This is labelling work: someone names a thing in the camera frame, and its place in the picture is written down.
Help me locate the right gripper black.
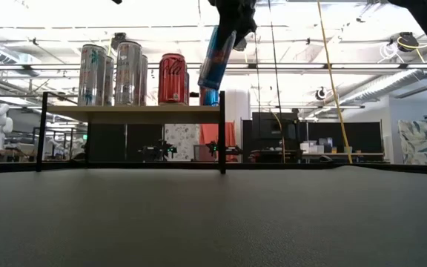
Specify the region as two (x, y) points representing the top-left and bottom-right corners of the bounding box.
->
(208, 0), (258, 53)

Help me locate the Red Bull sugarfree can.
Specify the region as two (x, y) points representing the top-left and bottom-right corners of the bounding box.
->
(197, 25), (237, 91)

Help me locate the dark blue can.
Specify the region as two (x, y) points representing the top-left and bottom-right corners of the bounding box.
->
(199, 86), (220, 108)

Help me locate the silver can with red print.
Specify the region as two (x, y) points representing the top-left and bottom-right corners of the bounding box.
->
(104, 55), (116, 108)

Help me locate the black background cabinet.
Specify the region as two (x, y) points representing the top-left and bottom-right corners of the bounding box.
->
(241, 112), (300, 164)

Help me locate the orange cloth panel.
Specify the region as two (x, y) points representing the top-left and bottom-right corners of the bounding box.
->
(197, 122), (239, 163)

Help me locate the white patterned panel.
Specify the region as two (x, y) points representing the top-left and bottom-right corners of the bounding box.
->
(164, 123), (202, 162)

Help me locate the white box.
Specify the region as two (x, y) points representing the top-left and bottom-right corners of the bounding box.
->
(299, 139), (320, 155)

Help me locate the wooden background desk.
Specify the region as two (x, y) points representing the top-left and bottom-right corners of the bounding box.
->
(248, 149), (385, 157)

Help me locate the leaf pattern panel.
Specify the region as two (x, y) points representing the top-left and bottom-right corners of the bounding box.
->
(397, 117), (427, 166)

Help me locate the black table mat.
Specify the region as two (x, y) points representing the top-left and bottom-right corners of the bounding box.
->
(0, 165), (427, 267)

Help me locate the black ceiling cable reel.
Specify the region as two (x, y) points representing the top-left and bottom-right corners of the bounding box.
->
(110, 32), (129, 51)

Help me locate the ceiling reel yellow cable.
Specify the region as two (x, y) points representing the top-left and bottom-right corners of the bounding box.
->
(396, 31), (421, 53)

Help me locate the black aluminium table frame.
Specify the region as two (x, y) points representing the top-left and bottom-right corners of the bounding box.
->
(0, 159), (427, 176)

